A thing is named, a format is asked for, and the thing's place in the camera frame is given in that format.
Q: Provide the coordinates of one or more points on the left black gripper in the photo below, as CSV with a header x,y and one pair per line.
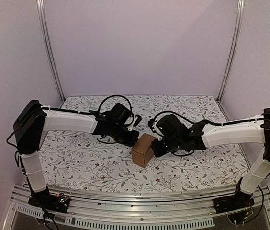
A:
x,y
134,137

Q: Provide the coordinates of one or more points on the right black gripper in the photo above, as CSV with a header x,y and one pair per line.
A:
x,y
157,148

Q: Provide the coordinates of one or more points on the brown cardboard box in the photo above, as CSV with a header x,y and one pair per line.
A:
x,y
142,152

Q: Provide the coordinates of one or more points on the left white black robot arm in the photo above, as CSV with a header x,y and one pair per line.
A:
x,y
35,119

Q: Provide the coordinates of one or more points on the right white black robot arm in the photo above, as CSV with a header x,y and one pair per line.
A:
x,y
173,136

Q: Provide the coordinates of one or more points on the floral patterned table mat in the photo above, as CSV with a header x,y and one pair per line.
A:
x,y
79,161

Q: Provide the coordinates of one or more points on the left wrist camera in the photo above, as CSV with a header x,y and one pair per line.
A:
x,y
136,121

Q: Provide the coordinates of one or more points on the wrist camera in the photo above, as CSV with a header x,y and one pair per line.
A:
x,y
136,121
152,128

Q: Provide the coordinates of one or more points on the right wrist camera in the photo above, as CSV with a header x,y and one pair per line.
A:
x,y
152,128

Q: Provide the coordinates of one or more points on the front aluminium rail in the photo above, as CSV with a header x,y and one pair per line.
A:
x,y
189,210

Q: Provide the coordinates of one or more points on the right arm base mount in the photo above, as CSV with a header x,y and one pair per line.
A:
x,y
233,202

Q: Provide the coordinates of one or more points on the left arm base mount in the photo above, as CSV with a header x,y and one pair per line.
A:
x,y
58,203

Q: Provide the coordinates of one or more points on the left aluminium frame post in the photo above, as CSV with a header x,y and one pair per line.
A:
x,y
48,48

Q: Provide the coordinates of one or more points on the aluminium frame post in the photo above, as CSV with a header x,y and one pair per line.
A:
x,y
48,48
232,50

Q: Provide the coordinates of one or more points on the right aluminium frame post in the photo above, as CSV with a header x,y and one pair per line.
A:
x,y
232,50

